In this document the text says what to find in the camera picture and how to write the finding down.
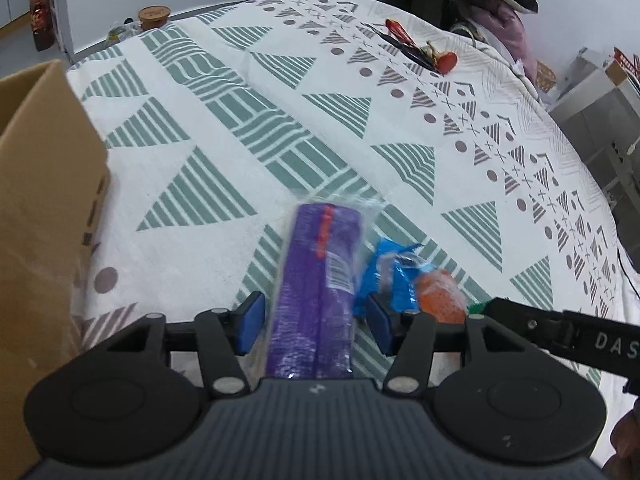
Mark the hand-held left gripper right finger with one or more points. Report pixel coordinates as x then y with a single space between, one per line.
380 327

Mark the purple snack packet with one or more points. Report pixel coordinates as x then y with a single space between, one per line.
315 285

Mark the bun packet with green edges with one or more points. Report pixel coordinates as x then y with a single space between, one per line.
440 297

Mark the cardboard box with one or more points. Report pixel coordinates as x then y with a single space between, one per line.
40 210

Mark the pink cloth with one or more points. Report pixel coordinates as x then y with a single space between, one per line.
497 25

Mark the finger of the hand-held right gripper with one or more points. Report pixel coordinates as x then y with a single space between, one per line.
530 322

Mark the geometric patterned blanket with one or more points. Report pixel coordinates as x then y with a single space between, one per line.
225 135

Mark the person's right hand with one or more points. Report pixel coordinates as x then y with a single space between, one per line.
625 440

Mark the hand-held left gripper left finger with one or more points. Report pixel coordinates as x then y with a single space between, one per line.
250 322

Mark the woven basket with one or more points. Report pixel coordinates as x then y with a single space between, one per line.
545 76

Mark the clear glass jar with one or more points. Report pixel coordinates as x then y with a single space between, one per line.
122 31

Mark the blue snack packet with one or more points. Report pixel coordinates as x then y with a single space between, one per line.
395 280

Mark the red printed bag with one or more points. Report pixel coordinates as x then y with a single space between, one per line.
40 17

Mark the grey cabinet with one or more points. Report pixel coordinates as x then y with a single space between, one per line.
600 105

